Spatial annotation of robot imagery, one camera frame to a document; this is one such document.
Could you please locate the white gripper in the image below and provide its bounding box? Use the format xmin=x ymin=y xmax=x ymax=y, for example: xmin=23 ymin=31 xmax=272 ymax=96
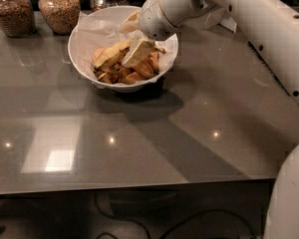
xmin=119 ymin=0 xmax=177 ymax=67

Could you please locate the large yellow spotted banana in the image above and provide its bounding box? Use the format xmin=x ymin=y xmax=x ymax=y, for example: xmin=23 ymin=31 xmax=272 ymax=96
xmin=93 ymin=41 xmax=165 ymax=68

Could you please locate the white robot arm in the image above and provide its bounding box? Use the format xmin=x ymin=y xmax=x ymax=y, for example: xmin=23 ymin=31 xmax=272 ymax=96
xmin=120 ymin=0 xmax=299 ymax=239

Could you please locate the white bowl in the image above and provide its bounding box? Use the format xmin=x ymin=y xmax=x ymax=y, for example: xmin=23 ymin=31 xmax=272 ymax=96
xmin=67 ymin=5 xmax=179 ymax=94

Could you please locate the white paper bowl liner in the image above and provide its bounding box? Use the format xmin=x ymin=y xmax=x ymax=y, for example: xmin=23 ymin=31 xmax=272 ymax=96
xmin=75 ymin=6 xmax=179 ymax=90

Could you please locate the white folded card stand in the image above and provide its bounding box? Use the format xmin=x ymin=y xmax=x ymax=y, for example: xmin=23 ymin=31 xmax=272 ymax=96
xmin=190 ymin=4 xmax=237 ymax=33

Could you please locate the black rubber mat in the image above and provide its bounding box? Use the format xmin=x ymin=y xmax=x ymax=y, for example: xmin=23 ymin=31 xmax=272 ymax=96
xmin=247 ymin=41 xmax=272 ymax=74

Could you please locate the glass jar of grains far left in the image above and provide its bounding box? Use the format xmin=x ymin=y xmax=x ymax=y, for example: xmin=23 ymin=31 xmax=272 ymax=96
xmin=0 ymin=0 xmax=35 ymax=38

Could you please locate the black cable under table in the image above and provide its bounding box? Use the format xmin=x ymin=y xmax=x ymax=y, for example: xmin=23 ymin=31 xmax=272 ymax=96
xmin=93 ymin=191 xmax=260 ymax=239

